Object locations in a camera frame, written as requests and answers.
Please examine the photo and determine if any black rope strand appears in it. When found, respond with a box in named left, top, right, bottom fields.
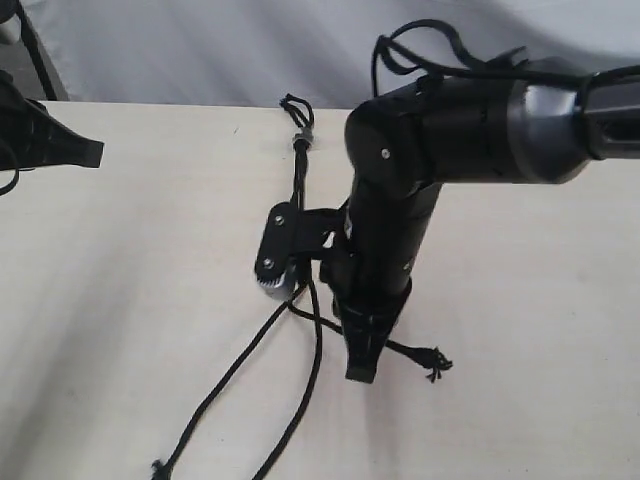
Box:
left=152, top=92, right=307, bottom=480
left=272, top=94, right=324, bottom=480
left=287, top=99, right=455, bottom=384

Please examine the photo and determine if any black stand pole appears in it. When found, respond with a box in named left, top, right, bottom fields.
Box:
left=16, top=1, right=59, bottom=101

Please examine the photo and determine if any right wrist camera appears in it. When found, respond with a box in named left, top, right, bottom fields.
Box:
left=254, top=199, right=362, bottom=302

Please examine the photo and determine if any grey backdrop cloth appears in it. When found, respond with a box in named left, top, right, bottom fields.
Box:
left=24, top=1, right=639, bottom=108

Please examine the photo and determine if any grey tape around cable bundle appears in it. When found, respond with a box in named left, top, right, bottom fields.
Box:
left=292, top=129, right=314, bottom=147

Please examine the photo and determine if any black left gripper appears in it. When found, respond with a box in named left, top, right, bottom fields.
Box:
left=1, top=70, right=104, bottom=171

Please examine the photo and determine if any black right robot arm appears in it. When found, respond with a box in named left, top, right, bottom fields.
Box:
left=320, top=59, right=639, bottom=383

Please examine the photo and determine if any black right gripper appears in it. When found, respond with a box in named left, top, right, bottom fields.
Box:
left=320, top=194, right=435, bottom=384

